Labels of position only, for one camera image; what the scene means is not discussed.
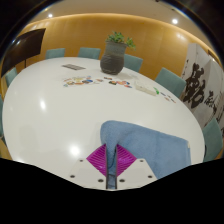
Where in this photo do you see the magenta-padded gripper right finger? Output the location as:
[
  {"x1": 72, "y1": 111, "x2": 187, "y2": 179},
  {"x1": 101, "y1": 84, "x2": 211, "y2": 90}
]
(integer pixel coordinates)
[{"x1": 116, "y1": 144, "x2": 158, "y2": 191}]

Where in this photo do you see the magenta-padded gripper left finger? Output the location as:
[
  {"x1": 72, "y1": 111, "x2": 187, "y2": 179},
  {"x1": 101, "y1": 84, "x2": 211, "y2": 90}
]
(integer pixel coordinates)
[{"x1": 67, "y1": 143, "x2": 109, "y2": 190}]

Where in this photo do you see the blue towel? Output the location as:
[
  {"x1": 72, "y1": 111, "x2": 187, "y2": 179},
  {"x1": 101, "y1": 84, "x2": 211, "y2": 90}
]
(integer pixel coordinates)
[{"x1": 99, "y1": 119, "x2": 193, "y2": 190}]

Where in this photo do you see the flat white box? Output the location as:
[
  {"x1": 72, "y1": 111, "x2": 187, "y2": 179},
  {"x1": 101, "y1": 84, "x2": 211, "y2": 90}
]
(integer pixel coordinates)
[{"x1": 133, "y1": 80, "x2": 158, "y2": 97}]

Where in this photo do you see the colourful sticker sheet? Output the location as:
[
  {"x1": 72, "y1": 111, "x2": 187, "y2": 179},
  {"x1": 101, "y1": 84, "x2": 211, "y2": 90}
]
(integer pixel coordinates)
[{"x1": 62, "y1": 76, "x2": 96, "y2": 88}]

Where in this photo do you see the group of teal chairs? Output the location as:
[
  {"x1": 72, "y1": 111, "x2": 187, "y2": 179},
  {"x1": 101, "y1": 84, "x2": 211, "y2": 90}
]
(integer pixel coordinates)
[{"x1": 0, "y1": 47, "x2": 224, "y2": 164}]

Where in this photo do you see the flat grey pad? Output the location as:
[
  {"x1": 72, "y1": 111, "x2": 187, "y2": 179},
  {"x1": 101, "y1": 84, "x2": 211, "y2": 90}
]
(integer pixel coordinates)
[{"x1": 61, "y1": 63, "x2": 87, "y2": 72}]

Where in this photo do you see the white calligraphy folding screen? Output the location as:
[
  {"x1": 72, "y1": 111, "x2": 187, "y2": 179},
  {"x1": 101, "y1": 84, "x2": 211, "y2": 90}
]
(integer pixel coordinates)
[{"x1": 179, "y1": 42, "x2": 224, "y2": 138}]

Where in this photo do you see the potted plant in grey pot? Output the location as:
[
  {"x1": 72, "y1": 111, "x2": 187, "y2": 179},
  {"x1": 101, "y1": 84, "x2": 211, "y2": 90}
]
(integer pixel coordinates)
[{"x1": 99, "y1": 30, "x2": 137, "y2": 76}]

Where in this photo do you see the black screen on stand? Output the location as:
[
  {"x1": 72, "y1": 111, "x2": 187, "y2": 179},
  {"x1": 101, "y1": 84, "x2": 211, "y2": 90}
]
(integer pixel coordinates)
[{"x1": 0, "y1": 27, "x2": 47, "y2": 78}]

